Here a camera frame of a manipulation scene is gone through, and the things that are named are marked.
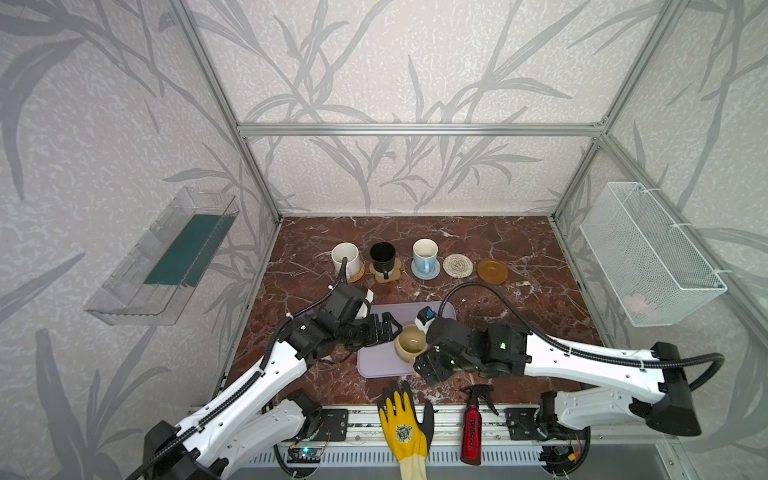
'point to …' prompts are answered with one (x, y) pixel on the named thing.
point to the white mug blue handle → (425, 253)
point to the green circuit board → (307, 455)
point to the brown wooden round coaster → (492, 272)
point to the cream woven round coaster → (458, 266)
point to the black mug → (383, 256)
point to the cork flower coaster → (394, 274)
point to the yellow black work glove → (409, 439)
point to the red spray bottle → (471, 431)
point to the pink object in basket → (638, 303)
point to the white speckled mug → (352, 253)
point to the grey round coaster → (426, 276)
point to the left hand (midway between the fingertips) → (394, 325)
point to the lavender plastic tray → (449, 310)
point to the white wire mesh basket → (654, 268)
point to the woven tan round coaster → (359, 275)
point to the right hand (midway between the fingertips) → (424, 351)
